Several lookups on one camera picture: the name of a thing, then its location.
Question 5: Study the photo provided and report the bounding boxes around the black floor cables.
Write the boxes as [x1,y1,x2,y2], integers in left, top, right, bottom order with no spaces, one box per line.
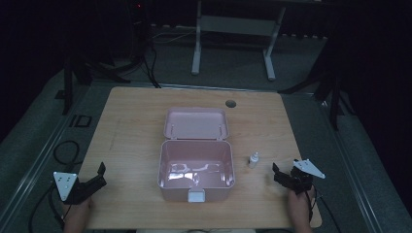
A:
[141,40,163,89]

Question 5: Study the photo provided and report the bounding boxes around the person's right hand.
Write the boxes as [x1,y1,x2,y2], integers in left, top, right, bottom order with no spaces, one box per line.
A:
[287,187,315,222]

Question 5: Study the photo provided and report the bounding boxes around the white floor cable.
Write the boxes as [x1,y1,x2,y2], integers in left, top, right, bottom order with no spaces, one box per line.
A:
[151,28,199,46]

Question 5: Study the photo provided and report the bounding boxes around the pink plastic storage box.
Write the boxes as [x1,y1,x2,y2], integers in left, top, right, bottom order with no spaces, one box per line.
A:
[156,107,236,204]

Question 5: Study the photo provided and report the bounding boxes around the small white bottle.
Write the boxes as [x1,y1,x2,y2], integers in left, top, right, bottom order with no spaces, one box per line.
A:
[248,150,260,170]

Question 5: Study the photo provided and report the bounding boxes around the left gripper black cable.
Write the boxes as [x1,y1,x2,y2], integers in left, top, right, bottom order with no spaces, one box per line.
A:
[28,183,67,233]

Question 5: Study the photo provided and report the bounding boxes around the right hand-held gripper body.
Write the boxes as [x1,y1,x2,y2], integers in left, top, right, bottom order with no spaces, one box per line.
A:
[289,158,326,196]

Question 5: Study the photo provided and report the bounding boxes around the black rectangular floor frame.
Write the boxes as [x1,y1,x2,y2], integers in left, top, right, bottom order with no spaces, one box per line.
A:
[68,114,93,129]

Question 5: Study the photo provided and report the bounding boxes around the black cable loop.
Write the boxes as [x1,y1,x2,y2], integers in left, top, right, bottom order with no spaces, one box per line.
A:
[52,140,84,167]

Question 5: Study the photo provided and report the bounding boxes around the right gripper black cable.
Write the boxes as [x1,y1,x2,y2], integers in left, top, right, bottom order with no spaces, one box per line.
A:
[305,185,342,233]

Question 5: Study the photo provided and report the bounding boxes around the dark computer tower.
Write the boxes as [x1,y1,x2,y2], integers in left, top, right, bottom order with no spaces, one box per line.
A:
[128,0,151,61]

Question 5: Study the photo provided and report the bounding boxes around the black tripod stand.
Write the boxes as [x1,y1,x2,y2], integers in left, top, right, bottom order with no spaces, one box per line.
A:
[277,48,356,132]
[54,54,132,117]

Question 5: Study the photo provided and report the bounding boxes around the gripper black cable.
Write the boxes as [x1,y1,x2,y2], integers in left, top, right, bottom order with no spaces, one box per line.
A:
[28,183,67,233]
[305,185,342,233]

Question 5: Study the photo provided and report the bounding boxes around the person's left hand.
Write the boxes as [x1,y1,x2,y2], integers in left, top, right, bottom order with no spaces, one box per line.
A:
[63,197,94,226]

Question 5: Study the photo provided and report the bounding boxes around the white metal desk frame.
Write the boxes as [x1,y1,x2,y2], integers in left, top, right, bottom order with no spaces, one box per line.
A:
[190,0,288,82]

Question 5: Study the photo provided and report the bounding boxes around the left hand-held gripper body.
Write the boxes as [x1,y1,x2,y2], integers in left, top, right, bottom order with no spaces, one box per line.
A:
[52,171,95,206]

